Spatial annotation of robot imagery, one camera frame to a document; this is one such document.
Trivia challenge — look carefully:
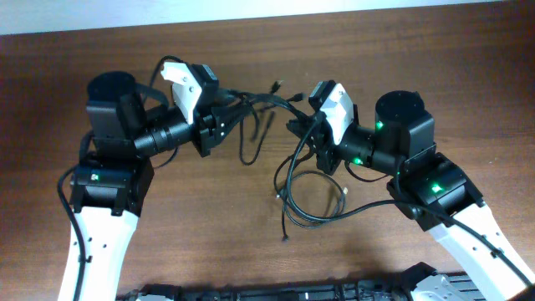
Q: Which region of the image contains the black USB cable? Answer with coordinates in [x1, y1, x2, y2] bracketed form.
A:
[273, 150, 349, 242]
[217, 79, 314, 166]

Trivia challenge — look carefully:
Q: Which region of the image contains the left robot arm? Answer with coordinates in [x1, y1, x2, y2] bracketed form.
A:
[57, 63, 255, 300]

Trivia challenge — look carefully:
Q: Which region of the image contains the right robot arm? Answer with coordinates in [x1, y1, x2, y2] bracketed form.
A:
[287, 90, 534, 300]

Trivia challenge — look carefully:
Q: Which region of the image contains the right camera cable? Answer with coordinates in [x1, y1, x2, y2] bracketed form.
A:
[286, 110, 535, 289]

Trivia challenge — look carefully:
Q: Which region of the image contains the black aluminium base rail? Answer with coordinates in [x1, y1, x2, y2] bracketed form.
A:
[116, 262, 485, 301]

